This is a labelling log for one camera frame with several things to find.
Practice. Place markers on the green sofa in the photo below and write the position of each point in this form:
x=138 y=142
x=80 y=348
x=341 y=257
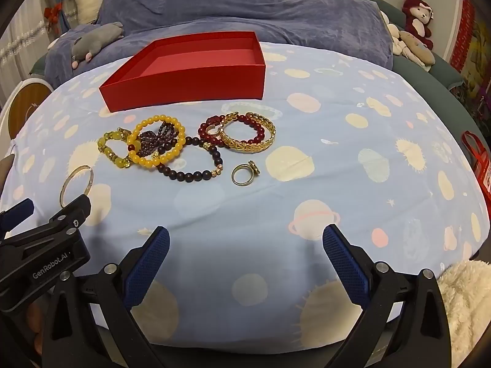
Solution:
x=445 y=76

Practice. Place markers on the white lace curtain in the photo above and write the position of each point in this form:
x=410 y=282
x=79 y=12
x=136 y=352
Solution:
x=19 y=42

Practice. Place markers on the blue planet print blanket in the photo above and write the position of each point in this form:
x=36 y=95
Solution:
x=345 y=161

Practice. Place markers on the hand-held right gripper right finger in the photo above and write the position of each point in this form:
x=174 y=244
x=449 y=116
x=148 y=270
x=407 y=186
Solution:
x=345 y=264

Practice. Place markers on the person's left hand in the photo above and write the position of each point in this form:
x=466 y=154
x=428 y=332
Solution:
x=34 y=326

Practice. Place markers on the red gift bag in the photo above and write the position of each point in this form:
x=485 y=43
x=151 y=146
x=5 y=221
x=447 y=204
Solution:
x=481 y=165

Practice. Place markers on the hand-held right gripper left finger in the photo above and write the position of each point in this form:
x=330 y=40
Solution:
x=147 y=264

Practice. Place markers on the small white plush toy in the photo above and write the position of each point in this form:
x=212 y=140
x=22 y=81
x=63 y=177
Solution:
x=395 y=42

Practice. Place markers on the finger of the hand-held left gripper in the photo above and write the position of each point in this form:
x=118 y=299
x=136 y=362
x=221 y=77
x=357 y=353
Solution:
x=17 y=212
x=75 y=212

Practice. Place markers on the grey plush toy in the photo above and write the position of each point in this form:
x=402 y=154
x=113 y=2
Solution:
x=96 y=38

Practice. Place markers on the round wooden side table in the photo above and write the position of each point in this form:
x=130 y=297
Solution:
x=23 y=103

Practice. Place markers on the red bordered wall hanging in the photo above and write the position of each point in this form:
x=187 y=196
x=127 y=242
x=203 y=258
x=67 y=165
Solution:
x=466 y=27

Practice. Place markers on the white fluffy blanket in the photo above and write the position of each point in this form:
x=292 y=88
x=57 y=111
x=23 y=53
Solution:
x=468 y=306

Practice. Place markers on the thin red bangle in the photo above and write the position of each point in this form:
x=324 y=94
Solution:
x=90 y=184

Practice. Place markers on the red cardboard box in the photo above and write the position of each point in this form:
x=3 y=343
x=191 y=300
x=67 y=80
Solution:
x=184 y=84

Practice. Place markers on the grey-blue velvet sofa cover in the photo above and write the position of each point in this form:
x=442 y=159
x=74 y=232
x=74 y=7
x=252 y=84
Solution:
x=268 y=7

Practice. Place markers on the red ribbon decoration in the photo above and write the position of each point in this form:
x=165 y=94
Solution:
x=51 y=12

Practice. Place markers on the red monkey plush toy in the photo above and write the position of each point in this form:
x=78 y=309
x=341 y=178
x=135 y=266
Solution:
x=416 y=15

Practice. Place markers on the beige flat plush toy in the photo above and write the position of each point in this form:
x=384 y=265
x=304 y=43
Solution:
x=418 y=50

